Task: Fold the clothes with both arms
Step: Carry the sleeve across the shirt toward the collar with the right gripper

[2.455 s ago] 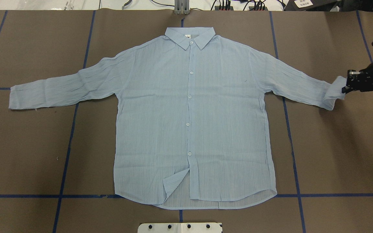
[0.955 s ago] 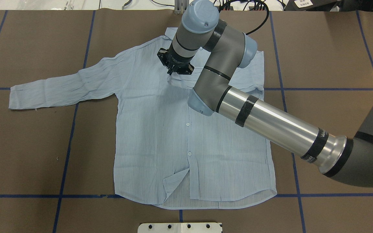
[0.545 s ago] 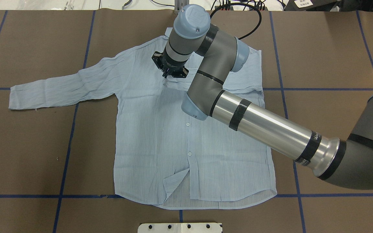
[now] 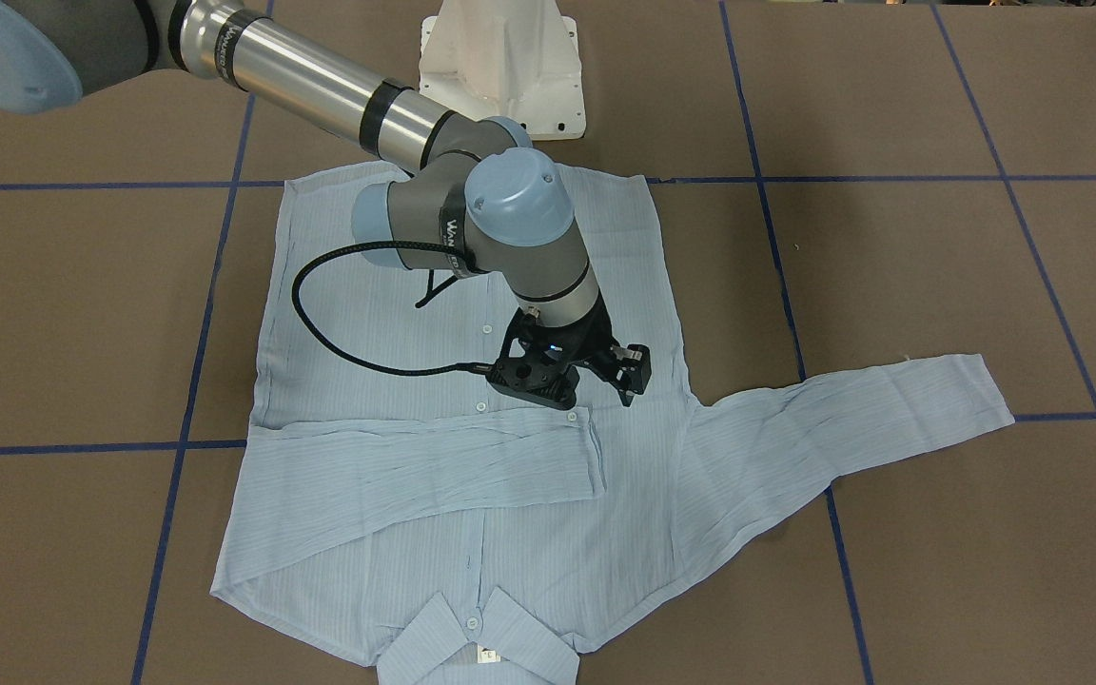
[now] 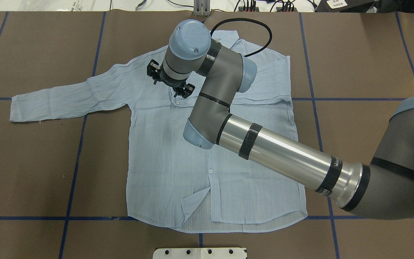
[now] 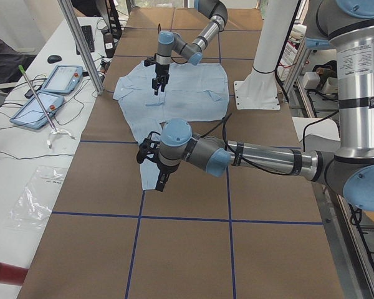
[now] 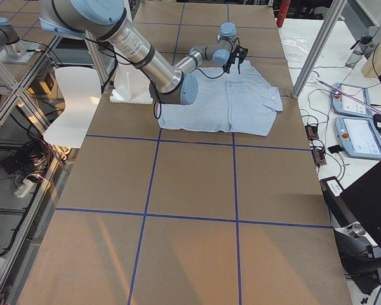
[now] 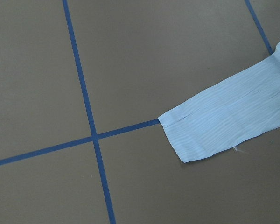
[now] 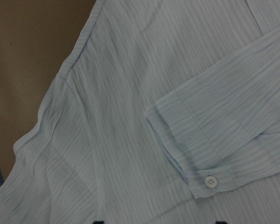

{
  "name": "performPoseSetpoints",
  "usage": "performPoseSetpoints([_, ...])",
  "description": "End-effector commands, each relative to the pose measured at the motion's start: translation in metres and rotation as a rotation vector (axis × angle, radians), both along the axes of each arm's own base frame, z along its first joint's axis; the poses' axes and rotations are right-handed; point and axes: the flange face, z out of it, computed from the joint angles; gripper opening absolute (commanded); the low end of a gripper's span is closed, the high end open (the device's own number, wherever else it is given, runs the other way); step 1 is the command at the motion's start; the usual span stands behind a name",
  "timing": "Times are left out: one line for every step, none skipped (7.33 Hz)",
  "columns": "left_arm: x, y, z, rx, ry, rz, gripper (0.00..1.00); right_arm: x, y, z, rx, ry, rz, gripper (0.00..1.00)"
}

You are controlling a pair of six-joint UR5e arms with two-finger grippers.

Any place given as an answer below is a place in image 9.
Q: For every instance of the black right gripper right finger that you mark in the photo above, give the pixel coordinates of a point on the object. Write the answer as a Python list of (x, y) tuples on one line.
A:
[(220, 222)]

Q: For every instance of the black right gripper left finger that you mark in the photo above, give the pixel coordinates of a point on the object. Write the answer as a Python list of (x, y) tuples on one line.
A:
[(98, 222)]

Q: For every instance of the light blue button-up shirt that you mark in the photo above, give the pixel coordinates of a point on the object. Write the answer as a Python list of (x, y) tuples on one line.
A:
[(165, 112)]

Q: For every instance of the brown paper table cover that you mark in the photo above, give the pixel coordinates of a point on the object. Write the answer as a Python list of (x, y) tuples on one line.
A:
[(36, 36)]

